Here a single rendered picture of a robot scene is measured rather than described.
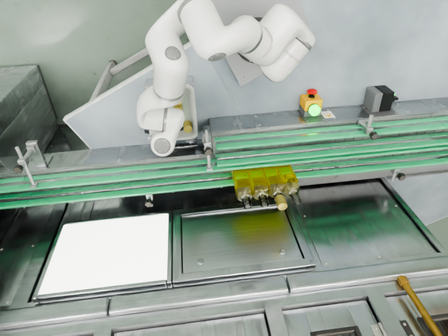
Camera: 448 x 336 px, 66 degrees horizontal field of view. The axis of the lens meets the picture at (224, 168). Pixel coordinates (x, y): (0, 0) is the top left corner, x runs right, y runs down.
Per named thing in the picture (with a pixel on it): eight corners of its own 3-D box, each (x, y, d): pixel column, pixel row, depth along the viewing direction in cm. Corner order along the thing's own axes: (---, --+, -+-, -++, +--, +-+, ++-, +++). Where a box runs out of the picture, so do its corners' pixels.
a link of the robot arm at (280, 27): (225, 41, 87) (266, -17, 82) (266, 69, 107) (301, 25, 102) (248, 62, 83) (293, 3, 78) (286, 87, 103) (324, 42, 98)
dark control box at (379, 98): (362, 103, 145) (371, 113, 138) (365, 85, 140) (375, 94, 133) (381, 102, 145) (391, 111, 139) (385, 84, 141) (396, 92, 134)
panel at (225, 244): (63, 227, 134) (33, 305, 107) (60, 221, 133) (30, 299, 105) (288, 203, 141) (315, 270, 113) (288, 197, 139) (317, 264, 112)
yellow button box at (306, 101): (298, 109, 143) (303, 117, 137) (300, 92, 138) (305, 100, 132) (315, 108, 143) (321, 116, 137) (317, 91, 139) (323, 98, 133)
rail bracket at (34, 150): (42, 161, 139) (22, 196, 120) (27, 124, 129) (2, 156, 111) (54, 160, 139) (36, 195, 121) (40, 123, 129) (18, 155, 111)
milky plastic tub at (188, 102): (155, 132, 141) (153, 143, 134) (145, 79, 128) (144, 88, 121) (197, 128, 142) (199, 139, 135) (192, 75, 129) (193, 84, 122)
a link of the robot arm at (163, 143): (153, 107, 101) (186, 111, 102) (155, 102, 111) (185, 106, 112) (149, 157, 105) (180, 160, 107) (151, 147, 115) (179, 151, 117)
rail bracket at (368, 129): (353, 123, 135) (369, 141, 124) (357, 106, 131) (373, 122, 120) (363, 123, 135) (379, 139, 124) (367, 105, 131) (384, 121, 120)
